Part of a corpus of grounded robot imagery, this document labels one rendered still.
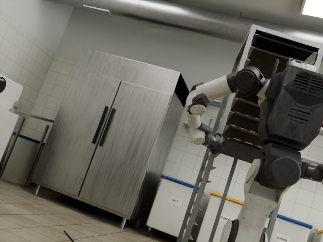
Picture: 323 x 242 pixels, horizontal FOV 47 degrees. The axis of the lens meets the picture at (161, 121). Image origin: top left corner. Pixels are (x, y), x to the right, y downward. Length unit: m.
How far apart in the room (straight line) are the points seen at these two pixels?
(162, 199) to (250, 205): 2.97
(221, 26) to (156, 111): 1.31
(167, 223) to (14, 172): 2.32
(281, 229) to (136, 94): 2.34
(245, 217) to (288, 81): 0.63
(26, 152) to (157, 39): 2.59
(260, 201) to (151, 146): 2.88
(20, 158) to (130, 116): 1.82
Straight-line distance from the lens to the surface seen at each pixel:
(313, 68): 1.83
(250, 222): 1.76
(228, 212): 4.53
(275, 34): 2.55
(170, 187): 4.62
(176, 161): 5.32
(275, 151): 1.56
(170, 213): 4.61
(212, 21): 4.73
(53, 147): 4.94
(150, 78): 4.75
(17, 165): 5.62
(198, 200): 2.27
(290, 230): 4.56
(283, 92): 1.58
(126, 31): 6.15
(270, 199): 1.74
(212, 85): 1.75
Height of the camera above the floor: 0.66
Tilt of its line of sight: 9 degrees up
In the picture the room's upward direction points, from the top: 19 degrees clockwise
